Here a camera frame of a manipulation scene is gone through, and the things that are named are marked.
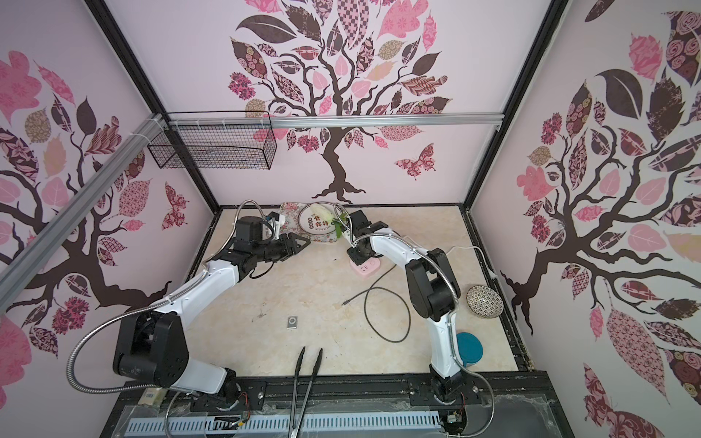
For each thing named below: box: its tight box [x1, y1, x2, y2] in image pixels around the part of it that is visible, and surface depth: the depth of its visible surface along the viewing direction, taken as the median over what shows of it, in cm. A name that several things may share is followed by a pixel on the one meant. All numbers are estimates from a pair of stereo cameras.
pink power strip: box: [349, 257, 381, 278], surface depth 100 cm
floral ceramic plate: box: [297, 202, 335, 236], surface depth 116 cm
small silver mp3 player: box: [286, 315, 298, 330], surface depth 89 cm
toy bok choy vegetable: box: [311, 202, 348, 239], surface depth 115 cm
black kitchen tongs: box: [287, 345, 324, 438], surface depth 72 cm
